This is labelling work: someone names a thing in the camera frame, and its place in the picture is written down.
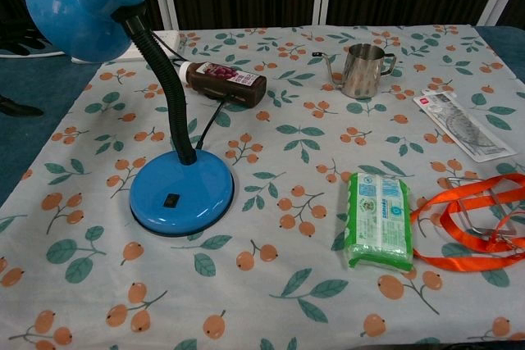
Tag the clear plastic badge holder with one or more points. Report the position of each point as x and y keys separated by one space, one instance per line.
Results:
x=471 y=214

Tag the packaged ruler protractor set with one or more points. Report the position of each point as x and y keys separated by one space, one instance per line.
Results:
x=463 y=124

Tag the blue desk lamp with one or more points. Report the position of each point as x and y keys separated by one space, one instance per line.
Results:
x=180 y=186

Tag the white power strip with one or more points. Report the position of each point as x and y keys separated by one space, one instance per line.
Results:
x=166 y=38

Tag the stainless steel spouted pitcher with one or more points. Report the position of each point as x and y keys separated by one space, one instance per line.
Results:
x=363 y=71

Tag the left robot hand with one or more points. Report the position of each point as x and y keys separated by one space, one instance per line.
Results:
x=20 y=108

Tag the green tissue pack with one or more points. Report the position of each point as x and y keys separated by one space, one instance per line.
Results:
x=377 y=219

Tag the floral orange fruit tablecloth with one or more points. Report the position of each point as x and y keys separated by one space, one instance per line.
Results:
x=287 y=161

